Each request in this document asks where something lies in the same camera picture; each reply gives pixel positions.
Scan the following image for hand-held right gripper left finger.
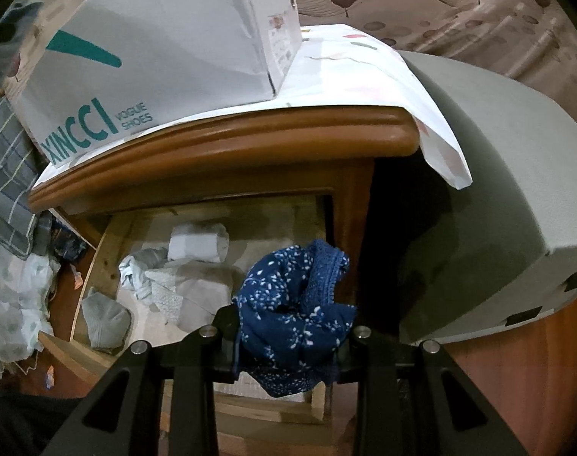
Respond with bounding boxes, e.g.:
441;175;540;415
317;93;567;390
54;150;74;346
41;304;244;456

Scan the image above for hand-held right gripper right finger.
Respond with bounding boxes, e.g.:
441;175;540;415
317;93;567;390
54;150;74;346
324;325;529;456

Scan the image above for blue floral underwear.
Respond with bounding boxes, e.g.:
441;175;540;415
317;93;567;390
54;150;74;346
232;238;358;397

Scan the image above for grey sock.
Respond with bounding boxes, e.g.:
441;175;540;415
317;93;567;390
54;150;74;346
81;291;131;352

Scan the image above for wooden drawer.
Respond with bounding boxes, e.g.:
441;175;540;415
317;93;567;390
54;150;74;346
70;195;360;426

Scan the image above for beige garment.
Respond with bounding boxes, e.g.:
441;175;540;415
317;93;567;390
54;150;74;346
174;261;246;331

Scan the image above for white lace garment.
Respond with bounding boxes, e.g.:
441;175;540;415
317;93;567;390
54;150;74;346
146;266;185;326

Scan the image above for white rolled socks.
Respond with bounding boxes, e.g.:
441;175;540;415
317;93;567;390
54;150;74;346
167;222;231;264

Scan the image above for light blue garment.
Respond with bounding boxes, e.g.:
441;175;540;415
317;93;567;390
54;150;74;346
118;247;170;302

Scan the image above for dark blue bag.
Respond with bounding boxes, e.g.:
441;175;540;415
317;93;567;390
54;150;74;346
51;228;87;262

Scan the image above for wooden nightstand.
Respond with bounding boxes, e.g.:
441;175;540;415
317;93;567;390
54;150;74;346
27;104;422;309

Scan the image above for white floral cloth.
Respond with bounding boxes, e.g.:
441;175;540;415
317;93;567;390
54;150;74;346
0;235;61;385

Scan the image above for grey box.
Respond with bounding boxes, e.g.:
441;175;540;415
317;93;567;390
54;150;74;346
397;50;577;345

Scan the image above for person's dark clothing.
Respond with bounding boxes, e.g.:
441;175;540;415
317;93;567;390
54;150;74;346
0;389;96;456

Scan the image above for white patterned cloth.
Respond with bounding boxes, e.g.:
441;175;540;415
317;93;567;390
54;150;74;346
34;24;474;190

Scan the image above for grey plaid cloth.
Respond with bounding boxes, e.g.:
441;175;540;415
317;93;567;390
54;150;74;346
0;97;54;260

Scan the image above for white shoe box teal print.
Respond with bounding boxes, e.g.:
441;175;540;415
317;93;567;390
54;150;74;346
6;0;303;169

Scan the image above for leaf patterned bedsheet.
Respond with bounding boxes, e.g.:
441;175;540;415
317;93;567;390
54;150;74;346
288;0;577;134

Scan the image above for grey blue cloth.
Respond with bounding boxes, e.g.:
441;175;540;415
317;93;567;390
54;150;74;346
0;2;44;91

